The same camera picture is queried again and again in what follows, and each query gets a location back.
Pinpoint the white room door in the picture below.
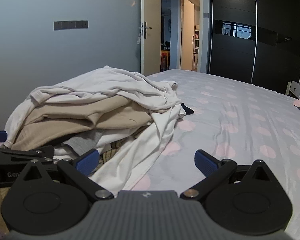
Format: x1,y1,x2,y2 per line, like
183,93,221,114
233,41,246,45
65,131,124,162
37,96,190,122
140,0,163,77

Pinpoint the grey garment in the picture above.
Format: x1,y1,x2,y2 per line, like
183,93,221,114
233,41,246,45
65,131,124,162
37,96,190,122
62,129,111,161

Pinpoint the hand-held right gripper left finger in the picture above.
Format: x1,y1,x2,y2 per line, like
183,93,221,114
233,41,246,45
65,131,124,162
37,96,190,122
14,149,114,202

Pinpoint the grey wall switch panel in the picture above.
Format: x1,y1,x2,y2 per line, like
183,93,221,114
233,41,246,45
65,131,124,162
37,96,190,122
53,20,89,31

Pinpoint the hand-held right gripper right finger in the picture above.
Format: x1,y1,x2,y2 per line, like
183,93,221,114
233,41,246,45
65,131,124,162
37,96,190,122
180,149,278,202

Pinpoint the white crumpled garment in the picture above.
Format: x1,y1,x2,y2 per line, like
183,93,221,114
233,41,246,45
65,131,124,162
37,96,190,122
55,102,186,196

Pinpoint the dark navy garment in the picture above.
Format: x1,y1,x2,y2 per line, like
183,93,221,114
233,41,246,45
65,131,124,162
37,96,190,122
179,102,195,117

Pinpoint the orange stool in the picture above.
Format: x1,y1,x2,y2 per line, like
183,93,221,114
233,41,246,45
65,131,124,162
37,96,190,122
160,50,169,68

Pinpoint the white nightstand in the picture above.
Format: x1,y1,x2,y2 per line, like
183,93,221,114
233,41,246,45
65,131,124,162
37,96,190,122
286,80,300,99

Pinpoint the black sliding wardrobe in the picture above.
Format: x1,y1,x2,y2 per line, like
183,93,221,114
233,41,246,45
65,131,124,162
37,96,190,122
208,0,300,96

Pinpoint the white hallway door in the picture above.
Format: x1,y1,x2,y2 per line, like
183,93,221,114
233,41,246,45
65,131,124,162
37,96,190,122
179,0,199,71

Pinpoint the beige garment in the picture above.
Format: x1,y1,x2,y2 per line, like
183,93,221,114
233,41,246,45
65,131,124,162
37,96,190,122
13,95,153,152

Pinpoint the metal door handle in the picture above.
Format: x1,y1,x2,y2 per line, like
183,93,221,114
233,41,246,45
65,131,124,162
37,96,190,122
138,22,152,39

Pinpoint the white long-sleeved shirt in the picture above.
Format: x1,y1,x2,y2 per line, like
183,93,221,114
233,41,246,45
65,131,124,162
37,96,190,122
0,65,183,148

